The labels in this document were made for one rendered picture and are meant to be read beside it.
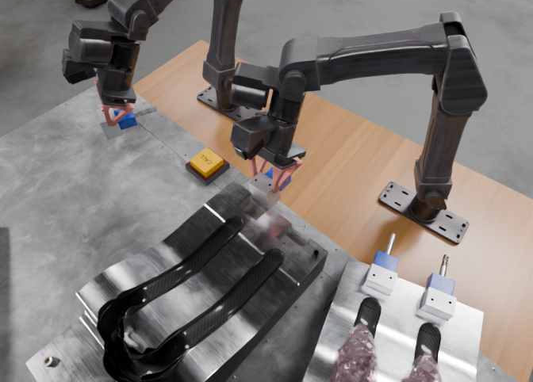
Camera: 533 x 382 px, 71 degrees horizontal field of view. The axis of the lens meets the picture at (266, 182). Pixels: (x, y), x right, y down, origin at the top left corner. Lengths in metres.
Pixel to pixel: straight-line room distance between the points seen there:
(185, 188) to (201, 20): 2.28
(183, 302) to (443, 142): 0.54
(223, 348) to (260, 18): 2.69
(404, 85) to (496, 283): 1.83
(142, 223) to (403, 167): 0.66
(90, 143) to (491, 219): 1.03
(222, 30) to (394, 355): 0.77
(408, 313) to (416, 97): 1.91
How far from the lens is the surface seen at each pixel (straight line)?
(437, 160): 0.77
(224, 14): 0.94
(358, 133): 1.08
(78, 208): 1.00
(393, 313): 0.77
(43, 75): 2.92
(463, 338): 0.80
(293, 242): 0.78
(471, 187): 1.06
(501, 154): 2.41
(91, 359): 0.77
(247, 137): 0.61
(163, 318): 0.67
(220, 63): 0.99
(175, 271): 0.74
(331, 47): 0.61
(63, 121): 1.22
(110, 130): 0.95
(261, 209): 0.81
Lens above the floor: 1.55
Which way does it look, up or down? 54 degrees down
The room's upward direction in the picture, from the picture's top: straight up
